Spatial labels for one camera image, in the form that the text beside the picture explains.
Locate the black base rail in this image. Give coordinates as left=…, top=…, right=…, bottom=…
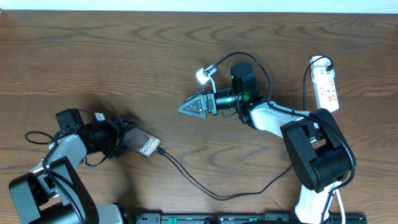
left=135, top=212, right=368, bottom=224

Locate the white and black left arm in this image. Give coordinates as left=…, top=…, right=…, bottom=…
left=9, top=108, right=137, bottom=223

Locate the silver Galaxy smartphone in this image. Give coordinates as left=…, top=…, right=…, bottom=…
left=124, top=127, right=162, bottom=158

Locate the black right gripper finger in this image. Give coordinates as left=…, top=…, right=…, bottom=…
left=178, top=94, right=207, bottom=119
left=183, top=89, right=206, bottom=103

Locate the black charger cable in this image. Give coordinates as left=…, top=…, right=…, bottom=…
left=155, top=55, right=335, bottom=202

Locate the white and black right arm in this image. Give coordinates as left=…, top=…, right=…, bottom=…
left=178, top=62, right=356, bottom=223

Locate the white power strip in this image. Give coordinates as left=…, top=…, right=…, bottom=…
left=310, top=55, right=339, bottom=113

